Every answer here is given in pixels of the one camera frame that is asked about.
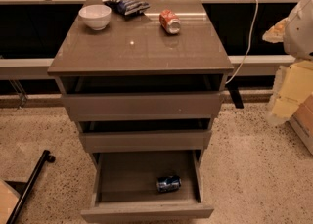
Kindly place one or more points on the white ceramic bowl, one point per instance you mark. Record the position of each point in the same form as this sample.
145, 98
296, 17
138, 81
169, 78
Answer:
97, 17

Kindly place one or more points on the orange soda can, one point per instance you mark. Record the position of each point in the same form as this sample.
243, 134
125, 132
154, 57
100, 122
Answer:
170, 21

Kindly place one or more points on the grey bottom drawer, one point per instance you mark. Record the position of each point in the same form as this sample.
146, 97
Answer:
125, 188

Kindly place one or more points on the cardboard box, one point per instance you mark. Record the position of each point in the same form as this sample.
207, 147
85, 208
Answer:
302, 123

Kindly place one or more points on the blue pepsi can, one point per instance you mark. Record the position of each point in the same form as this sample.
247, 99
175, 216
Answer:
168, 183

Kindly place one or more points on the blue chip bag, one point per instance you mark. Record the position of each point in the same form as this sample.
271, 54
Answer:
128, 7

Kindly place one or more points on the grey middle drawer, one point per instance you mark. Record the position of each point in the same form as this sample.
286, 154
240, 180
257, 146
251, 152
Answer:
146, 135

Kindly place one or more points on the wooden board corner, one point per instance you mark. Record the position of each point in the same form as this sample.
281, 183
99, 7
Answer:
8, 199

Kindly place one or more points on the grey drawer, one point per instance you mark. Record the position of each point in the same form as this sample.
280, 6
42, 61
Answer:
153, 97
146, 135
125, 188

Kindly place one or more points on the black metal leg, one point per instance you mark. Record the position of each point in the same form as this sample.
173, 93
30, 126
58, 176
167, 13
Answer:
27, 187

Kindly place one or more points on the black table leg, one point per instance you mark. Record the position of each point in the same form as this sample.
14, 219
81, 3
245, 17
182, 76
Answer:
235, 95

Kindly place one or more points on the grey drawer cabinet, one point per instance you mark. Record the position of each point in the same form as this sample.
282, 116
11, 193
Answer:
140, 46

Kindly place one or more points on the grey top drawer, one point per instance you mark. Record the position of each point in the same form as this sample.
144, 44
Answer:
153, 97

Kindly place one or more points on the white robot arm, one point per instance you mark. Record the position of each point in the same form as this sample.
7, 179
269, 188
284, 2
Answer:
298, 36

